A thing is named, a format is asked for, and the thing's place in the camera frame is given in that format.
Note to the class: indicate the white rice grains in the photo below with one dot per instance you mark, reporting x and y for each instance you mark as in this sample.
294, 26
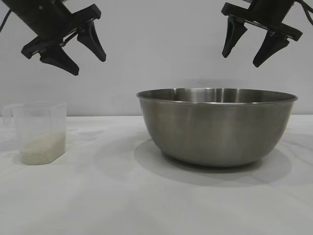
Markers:
42, 149

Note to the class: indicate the clear plastic measuring cup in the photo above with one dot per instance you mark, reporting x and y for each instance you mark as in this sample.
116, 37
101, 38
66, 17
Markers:
39, 120

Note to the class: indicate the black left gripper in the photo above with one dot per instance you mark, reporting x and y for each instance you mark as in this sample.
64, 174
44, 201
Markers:
51, 19

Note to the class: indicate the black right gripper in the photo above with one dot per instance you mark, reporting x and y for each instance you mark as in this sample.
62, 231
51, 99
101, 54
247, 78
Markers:
266, 12

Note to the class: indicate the stainless steel mixing bowl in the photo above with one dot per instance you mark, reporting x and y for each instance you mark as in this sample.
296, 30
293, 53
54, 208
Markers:
215, 129

